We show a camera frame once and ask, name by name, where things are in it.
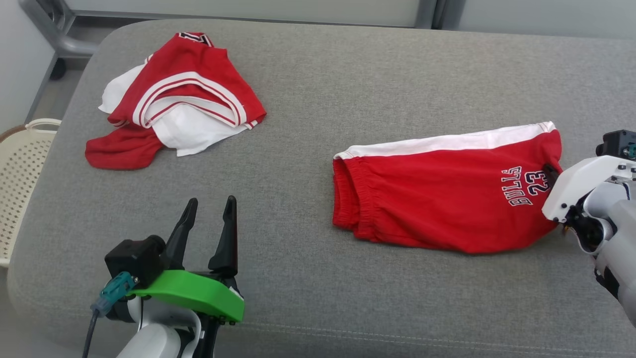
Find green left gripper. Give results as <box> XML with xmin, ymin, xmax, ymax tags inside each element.
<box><xmin>130</xmin><ymin>195</ymin><xmax>245</xmax><ymax>324</ymax></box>

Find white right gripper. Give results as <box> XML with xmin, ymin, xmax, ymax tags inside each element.
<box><xmin>542</xmin><ymin>155</ymin><xmax>636</xmax><ymax>223</ymax></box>

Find red shorts with white stripe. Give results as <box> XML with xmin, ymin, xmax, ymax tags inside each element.
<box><xmin>332</xmin><ymin>121</ymin><xmax>563</xmax><ymax>254</ymax></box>

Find red jersey with white sleeves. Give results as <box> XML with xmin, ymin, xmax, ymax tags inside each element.
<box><xmin>84</xmin><ymin>32</ymin><xmax>267</xmax><ymax>171</ymax></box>

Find grey fabric sofa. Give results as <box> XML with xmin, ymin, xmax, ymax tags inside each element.
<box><xmin>7</xmin><ymin>19</ymin><xmax>636</xmax><ymax>358</ymax></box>

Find cream plastic laundry basket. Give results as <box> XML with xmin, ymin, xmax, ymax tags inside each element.
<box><xmin>0</xmin><ymin>118</ymin><xmax>63</xmax><ymax>269</ymax></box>

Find black left cable teal plug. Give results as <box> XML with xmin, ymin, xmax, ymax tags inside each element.
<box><xmin>82</xmin><ymin>272</ymin><xmax>138</xmax><ymax>358</ymax></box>

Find grey metal partition frame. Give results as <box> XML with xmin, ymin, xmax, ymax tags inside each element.
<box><xmin>19</xmin><ymin>0</ymin><xmax>100</xmax><ymax>63</ymax></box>

